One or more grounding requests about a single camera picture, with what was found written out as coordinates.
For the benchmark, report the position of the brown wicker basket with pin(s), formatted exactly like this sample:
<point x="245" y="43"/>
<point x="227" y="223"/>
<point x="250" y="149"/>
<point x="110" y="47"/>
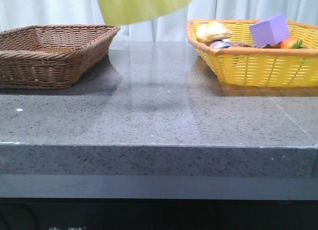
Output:
<point x="52" y="56"/>

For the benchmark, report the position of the small blue can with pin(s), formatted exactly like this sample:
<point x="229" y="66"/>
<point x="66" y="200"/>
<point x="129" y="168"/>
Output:
<point x="219" y="44"/>

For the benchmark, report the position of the brown toy dinosaur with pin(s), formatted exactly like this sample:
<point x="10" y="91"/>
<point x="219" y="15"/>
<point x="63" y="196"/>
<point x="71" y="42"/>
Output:
<point x="241" y="45"/>

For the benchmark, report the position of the bread roll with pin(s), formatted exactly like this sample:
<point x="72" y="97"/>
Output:
<point x="212" y="31"/>

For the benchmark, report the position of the toy carrot with leaves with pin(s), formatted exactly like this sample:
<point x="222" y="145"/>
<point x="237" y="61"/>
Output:
<point x="292" y="43"/>

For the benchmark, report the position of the yellow wicker basket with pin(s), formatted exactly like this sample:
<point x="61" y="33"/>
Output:
<point x="267" y="67"/>

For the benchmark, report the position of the yellow-green tape roll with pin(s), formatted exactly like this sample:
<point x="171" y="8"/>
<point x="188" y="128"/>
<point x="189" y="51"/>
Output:
<point x="122" y="12"/>

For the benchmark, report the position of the purple foam cube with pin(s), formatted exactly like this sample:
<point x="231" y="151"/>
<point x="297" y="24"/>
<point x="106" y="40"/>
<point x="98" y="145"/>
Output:
<point x="270" y="31"/>

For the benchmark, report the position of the white curtain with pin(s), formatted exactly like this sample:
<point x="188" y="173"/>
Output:
<point x="168" y="28"/>

